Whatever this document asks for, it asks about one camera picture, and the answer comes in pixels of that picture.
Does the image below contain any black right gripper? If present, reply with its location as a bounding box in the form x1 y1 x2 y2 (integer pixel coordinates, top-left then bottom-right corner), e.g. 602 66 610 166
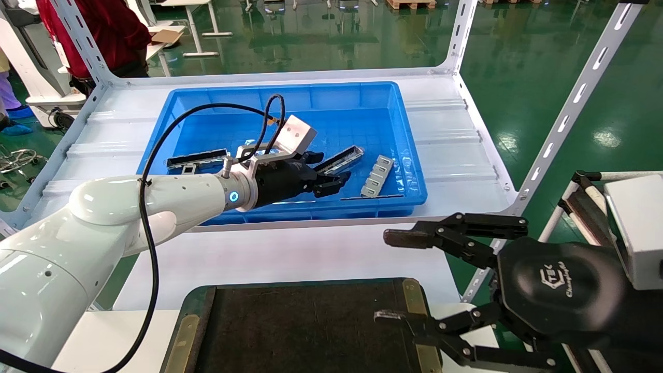
374 212 630 371

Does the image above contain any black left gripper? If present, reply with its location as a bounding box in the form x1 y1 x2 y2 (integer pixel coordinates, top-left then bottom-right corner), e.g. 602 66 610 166
254 151 352 209

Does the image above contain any black metal channel part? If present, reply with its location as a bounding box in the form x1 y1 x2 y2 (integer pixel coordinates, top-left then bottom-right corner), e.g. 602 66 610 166
166 149 231 170
315 146 364 175

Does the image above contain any black flat container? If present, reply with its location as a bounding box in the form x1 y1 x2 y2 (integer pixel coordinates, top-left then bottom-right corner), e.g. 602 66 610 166
160 278 444 373

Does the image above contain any large blue plastic bin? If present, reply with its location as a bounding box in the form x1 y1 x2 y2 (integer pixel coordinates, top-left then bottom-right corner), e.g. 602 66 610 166
136 81 428 227

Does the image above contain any silver perforated metal strip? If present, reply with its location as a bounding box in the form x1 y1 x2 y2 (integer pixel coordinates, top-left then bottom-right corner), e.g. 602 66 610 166
360 154 395 198

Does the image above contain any thin black metal strip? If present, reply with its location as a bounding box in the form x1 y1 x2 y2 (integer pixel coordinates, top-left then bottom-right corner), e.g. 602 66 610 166
339 193 406 202

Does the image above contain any grey metal shelf rack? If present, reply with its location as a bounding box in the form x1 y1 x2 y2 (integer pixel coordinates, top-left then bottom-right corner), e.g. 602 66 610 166
0 0 648 304

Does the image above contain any white desk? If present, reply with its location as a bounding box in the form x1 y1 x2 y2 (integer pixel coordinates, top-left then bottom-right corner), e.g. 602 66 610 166
155 0 234 59

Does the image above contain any wooden pallet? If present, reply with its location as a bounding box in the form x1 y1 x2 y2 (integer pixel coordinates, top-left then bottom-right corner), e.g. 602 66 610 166
386 0 437 10

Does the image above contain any flat cardboard box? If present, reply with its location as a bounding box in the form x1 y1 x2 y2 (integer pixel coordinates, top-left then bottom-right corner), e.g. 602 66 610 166
149 28 185 46

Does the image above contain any man in red shirt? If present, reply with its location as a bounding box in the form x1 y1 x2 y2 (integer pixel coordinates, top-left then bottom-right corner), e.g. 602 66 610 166
36 0 153 96

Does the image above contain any chrome chair star base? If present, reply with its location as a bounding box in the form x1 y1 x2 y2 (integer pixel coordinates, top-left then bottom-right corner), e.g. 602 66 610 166
0 148 48 188

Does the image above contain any white machine base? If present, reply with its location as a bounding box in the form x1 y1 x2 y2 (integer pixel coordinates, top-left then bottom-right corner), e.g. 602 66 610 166
0 0 88 129

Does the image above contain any blue shoe cover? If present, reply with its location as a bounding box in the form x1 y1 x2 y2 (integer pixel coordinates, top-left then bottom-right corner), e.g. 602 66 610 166
0 105 33 136

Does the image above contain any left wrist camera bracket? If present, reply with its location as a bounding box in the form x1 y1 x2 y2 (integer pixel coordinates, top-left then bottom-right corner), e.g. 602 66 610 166
236 115 318 179

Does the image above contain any white tube frame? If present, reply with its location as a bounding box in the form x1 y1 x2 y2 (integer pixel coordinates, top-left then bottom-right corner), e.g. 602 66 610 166
539 170 663 245

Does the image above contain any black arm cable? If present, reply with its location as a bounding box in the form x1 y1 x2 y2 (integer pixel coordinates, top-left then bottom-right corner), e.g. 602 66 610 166
0 94 286 373

